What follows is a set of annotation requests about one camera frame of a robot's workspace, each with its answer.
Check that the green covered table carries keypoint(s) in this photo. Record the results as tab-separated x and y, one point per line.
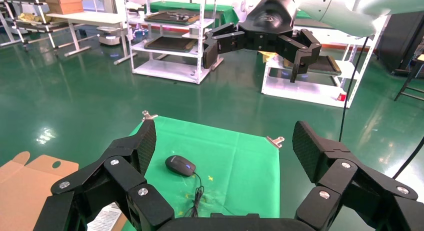
185	7

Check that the white metal shelf rack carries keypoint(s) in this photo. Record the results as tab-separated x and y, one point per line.
165	68
298	90

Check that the white printed paper leaflet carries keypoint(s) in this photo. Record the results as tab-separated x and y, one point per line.
106	219

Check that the silver metal binder clip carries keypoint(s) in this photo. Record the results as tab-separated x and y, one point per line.
148	116
275	142

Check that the green table cloth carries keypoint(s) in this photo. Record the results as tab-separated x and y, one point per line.
238	176

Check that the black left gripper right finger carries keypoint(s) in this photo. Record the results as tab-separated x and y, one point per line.
357	189

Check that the white machine base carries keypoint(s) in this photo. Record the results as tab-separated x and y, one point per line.
109	37

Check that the closed brown cardboard carton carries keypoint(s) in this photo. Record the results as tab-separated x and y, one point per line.
63	2

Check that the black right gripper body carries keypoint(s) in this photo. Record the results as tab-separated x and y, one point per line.
268	24

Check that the yellow object on shelf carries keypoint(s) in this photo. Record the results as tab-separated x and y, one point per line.
270	56

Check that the black metal frame stand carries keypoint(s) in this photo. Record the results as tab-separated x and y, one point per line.
410	80

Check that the metal frame storage rack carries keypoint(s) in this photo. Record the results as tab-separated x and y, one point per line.
30	24

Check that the small red object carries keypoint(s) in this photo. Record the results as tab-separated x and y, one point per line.
341	97

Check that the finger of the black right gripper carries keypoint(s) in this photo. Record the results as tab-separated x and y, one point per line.
225	40
301	47

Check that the dark cabinet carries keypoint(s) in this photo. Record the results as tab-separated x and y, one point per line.
400	40

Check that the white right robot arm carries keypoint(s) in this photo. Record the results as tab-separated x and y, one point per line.
331	11

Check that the white work table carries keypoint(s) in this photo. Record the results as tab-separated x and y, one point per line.
89	19

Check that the open brown cardboard box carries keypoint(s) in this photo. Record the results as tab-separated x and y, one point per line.
20	196

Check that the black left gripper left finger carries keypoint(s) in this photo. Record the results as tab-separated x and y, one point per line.
99	183

